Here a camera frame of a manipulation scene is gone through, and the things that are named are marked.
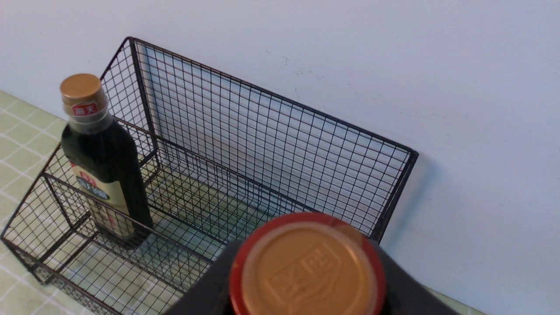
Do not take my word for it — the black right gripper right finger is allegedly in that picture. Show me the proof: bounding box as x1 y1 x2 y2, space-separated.
370 240 458 315

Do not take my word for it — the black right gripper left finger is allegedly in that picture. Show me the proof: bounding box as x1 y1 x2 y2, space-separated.
164 241 240 315

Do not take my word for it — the soy sauce bottle red cap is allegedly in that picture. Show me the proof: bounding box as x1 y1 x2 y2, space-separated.
229 213 387 315

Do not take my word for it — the vinegar bottle gold cap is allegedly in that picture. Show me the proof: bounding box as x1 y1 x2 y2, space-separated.
59 73 154 250

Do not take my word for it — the black wire mesh rack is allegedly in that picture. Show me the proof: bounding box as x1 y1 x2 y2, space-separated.
1 37 419 315

